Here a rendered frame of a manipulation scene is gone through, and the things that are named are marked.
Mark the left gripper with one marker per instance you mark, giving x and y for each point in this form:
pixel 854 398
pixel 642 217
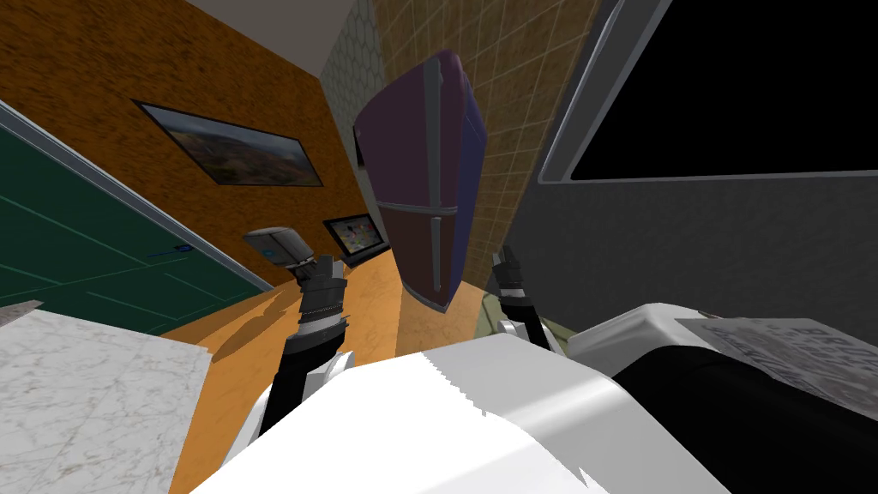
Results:
pixel 276 243

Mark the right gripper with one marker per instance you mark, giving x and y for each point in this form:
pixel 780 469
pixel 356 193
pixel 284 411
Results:
pixel 509 274

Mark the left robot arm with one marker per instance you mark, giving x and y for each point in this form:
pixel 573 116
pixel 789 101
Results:
pixel 302 370

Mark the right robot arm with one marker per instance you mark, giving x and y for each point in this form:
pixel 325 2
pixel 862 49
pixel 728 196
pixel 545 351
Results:
pixel 720 418

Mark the dark framed colourful screen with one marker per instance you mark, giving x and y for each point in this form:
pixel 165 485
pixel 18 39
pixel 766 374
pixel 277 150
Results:
pixel 355 237

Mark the framed landscape picture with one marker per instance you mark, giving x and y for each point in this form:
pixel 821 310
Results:
pixel 233 147

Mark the purple refrigerator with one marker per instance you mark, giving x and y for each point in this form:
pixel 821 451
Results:
pixel 418 178

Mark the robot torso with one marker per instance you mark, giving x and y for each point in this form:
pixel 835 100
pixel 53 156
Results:
pixel 425 432

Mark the green door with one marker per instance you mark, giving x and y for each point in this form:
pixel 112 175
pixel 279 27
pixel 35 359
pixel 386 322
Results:
pixel 68 254

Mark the grey framed dark window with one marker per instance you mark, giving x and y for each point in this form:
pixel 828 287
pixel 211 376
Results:
pixel 727 89

